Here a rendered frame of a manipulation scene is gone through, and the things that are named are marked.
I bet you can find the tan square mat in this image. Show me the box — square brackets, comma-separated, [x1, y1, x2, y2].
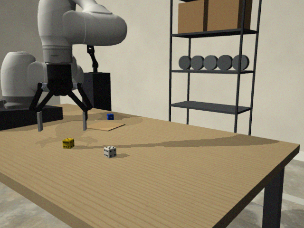
[87, 121, 125, 131]

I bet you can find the yellow die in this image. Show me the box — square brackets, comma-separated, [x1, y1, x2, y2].
[62, 138, 75, 149]

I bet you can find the blue die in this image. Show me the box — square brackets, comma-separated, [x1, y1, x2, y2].
[107, 114, 114, 120]

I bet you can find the white die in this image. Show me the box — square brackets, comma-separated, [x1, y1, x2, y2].
[104, 146, 116, 158]

